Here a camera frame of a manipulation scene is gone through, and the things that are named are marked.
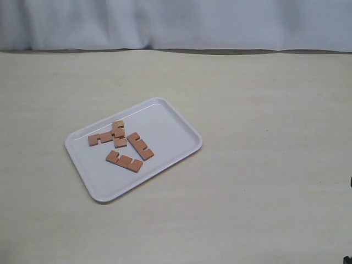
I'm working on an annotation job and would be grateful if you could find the wooden notched piece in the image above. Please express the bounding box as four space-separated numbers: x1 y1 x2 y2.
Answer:
106 150 143 173
88 131 113 146
127 132 154 161
111 120 127 149

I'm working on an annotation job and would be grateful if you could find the white plastic tray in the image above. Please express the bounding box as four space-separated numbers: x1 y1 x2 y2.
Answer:
64 96 204 205

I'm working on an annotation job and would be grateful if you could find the white backdrop cloth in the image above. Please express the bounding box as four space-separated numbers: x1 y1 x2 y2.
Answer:
1 1 351 52

